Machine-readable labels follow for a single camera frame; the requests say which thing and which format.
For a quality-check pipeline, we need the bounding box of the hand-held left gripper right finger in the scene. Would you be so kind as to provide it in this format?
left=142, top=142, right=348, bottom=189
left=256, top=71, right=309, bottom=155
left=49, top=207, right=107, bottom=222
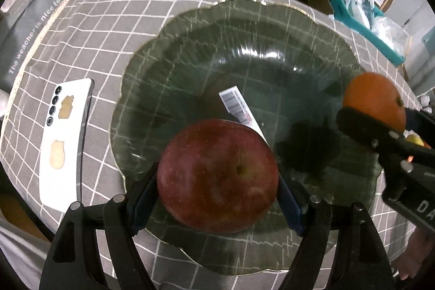
left=277, top=172, right=396, bottom=290

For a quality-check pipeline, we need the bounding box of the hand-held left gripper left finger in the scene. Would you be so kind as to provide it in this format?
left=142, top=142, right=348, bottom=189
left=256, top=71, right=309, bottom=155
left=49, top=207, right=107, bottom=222
left=39, top=161, right=160, bottom=290

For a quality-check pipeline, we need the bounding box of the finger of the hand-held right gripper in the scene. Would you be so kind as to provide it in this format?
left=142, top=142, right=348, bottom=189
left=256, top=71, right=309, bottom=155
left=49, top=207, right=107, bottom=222
left=336, top=107, right=414, bottom=199
left=404, top=107, right=435, bottom=142

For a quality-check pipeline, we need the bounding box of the large orange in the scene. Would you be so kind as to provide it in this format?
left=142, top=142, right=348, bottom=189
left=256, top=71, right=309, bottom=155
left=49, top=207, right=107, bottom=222
left=343, top=73, right=407, bottom=132

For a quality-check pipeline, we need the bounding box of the red apple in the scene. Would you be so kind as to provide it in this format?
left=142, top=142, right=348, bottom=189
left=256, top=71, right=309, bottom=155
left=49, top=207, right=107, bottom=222
left=157, top=118, right=280, bottom=234

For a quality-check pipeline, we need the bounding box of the green glass bowl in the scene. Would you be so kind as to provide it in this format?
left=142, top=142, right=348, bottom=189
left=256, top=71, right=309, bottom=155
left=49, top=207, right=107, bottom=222
left=109, top=0, right=383, bottom=277

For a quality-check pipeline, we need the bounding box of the person's right hand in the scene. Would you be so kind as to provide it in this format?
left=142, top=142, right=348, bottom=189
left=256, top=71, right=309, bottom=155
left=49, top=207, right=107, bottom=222
left=399, top=229, right=432, bottom=280

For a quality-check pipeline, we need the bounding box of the white smartphone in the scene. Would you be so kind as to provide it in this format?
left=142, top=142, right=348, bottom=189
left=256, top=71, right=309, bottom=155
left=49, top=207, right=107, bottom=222
left=38, top=77, right=95, bottom=213

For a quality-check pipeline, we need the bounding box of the clear plastic bag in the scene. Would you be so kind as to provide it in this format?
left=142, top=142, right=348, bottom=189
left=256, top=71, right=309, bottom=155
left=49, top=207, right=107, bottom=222
left=372, top=16, right=410, bottom=56

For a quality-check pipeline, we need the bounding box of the teal box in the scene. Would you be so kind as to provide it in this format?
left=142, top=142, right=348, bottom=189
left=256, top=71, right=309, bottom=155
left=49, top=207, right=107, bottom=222
left=321, top=0, right=406, bottom=66

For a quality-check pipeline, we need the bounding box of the white barcode label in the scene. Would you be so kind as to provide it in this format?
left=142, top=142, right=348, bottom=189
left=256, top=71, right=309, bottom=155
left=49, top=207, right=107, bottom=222
left=218, top=86, right=269, bottom=144

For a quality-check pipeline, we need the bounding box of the grey checked tablecloth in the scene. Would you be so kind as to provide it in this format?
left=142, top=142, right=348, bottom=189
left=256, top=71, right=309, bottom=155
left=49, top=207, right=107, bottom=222
left=0, top=0, right=421, bottom=290

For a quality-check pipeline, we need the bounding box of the grey fabric storage box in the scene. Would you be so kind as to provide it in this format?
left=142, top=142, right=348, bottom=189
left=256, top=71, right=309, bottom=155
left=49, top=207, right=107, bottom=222
left=0, top=0, right=126, bottom=90

